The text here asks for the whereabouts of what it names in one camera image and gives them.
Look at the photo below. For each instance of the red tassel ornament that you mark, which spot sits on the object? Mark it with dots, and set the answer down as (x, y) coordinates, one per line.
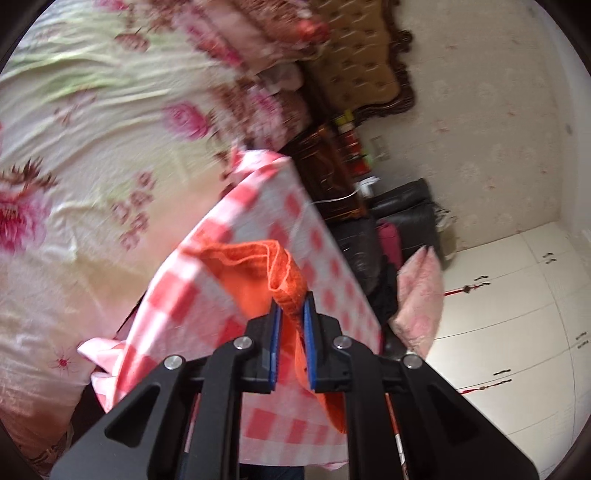
(482, 386)
(467, 290)

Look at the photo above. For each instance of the yellow capped bottle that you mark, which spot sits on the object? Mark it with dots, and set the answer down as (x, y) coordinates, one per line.
(345, 120)

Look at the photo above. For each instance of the white wardrobe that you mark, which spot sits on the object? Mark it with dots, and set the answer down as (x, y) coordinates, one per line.
(508, 323)

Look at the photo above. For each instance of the dark cloth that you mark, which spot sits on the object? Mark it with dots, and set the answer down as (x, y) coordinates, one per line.
(385, 300)

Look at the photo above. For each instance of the black leather chair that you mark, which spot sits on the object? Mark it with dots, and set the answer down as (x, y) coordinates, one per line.
(406, 203)

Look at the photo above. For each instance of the floral pink quilt pile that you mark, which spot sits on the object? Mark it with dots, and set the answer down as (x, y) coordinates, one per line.
(258, 41)

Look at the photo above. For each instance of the pink checked tablecloth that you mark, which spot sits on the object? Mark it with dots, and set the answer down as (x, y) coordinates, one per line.
(277, 217)

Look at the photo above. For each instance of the wall socket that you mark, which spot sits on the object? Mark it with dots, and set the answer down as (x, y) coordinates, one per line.
(381, 148)

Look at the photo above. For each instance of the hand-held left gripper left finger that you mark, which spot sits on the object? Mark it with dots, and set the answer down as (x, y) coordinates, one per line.
(276, 347)

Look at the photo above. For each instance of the floral bed sheet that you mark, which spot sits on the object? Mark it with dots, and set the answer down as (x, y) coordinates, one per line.
(92, 115)

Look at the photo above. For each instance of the magenta cloth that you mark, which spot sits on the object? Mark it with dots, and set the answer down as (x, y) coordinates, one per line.
(388, 240)

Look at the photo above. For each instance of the red bottle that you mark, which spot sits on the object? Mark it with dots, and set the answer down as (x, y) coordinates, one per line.
(349, 138)

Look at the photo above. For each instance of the pink pillow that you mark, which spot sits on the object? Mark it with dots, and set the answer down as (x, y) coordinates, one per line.
(418, 300)

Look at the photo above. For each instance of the orange towel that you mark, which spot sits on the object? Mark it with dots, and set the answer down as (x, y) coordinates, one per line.
(249, 263)

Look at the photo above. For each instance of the tufted brown headboard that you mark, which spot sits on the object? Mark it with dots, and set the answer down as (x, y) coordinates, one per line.
(360, 60)

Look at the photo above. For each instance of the dark wooden nightstand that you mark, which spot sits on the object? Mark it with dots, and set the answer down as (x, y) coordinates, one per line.
(323, 170)

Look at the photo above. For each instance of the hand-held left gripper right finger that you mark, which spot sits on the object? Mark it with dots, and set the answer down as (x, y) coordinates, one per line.
(310, 347)

